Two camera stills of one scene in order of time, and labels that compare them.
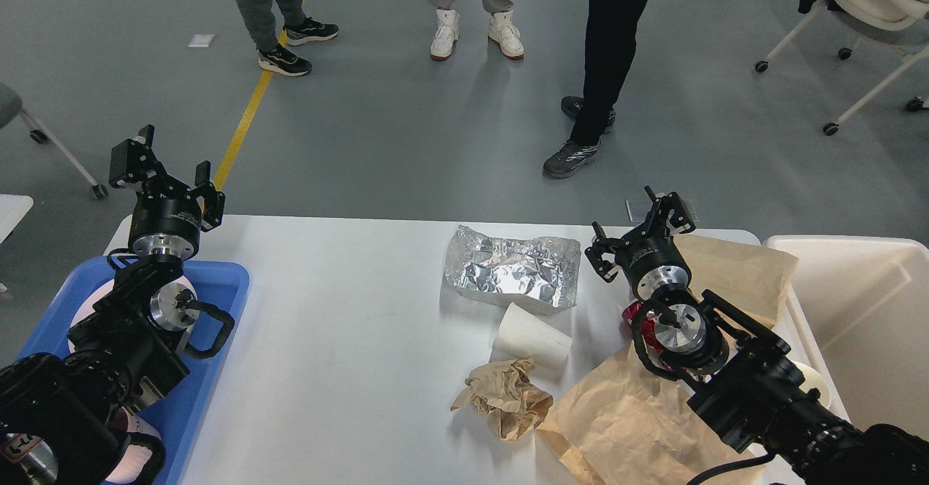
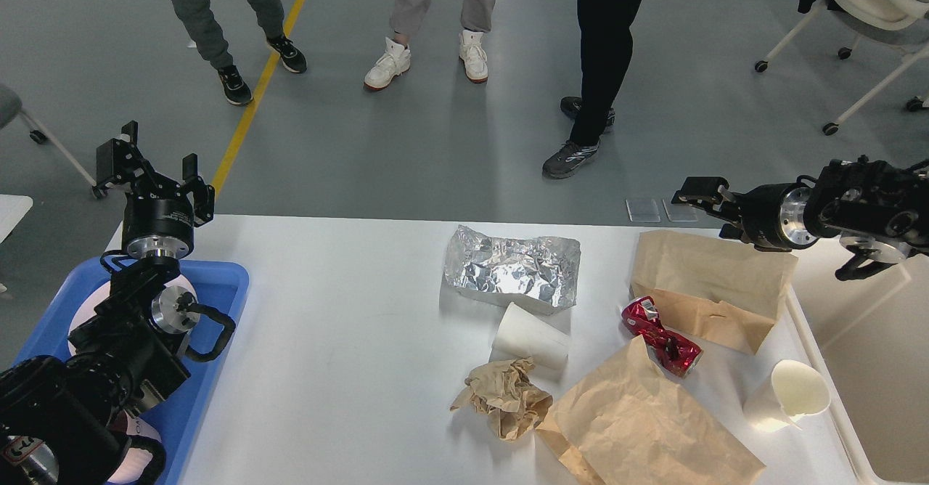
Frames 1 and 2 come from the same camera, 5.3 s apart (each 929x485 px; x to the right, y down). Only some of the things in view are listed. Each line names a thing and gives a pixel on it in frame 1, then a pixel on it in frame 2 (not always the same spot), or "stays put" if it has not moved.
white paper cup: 522,334 stays put
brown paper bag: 752,279 stays put
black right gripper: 651,259 -> 772,215
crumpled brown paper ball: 504,390 stays put
